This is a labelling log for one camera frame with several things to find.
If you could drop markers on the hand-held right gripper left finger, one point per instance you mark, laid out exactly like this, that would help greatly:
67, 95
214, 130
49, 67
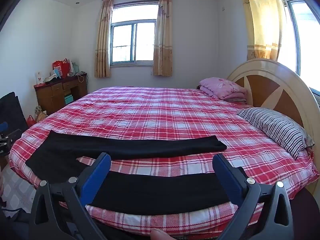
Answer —
96, 177

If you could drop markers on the pale green bag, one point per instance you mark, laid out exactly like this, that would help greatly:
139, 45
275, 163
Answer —
75, 67

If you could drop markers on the white floral card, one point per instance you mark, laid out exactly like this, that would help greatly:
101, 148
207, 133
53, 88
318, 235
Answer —
39, 78

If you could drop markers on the small sliding window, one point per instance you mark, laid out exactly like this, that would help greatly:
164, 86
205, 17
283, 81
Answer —
133, 41

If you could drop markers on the red gift bag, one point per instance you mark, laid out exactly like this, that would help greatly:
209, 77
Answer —
61, 67

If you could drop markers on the red plaid bed sheet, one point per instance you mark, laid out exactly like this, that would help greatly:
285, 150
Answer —
155, 110

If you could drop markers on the wooden bed headboard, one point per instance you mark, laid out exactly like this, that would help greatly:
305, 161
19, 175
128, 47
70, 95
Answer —
270, 87

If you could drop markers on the folded pink blanket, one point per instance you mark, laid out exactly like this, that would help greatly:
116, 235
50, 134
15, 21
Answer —
222, 87

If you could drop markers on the person's right hand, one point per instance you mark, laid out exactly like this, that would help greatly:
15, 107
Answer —
162, 235

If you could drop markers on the yellow curtain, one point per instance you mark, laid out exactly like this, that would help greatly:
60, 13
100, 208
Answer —
262, 17

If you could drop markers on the striped pillow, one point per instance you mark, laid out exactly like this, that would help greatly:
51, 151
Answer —
277, 127

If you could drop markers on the brown wooden desk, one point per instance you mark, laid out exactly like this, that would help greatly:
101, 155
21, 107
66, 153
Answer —
56, 92

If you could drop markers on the teal box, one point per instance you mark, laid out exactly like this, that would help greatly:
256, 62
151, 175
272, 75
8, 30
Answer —
68, 99

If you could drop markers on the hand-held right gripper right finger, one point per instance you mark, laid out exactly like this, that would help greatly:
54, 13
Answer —
230, 177

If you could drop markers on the large window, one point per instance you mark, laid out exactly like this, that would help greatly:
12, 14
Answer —
300, 32

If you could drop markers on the beige floral curtain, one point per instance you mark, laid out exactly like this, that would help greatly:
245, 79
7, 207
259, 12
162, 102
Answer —
103, 40
163, 35

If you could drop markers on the patterned beige bag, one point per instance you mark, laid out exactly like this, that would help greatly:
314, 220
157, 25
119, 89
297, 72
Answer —
40, 113

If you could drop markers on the small red bag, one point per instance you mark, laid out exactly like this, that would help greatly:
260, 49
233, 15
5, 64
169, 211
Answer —
31, 121

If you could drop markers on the black pants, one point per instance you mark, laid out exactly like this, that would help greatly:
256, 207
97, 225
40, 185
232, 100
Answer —
130, 145

